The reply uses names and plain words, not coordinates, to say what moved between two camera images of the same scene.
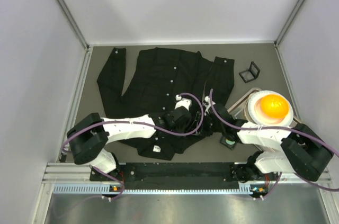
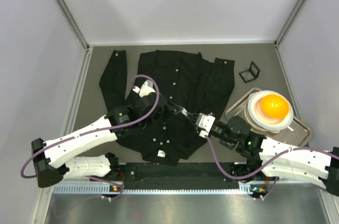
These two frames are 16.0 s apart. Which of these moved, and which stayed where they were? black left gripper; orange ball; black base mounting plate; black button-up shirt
Moved: black left gripper
Stayed: black button-up shirt; black base mounting plate; orange ball
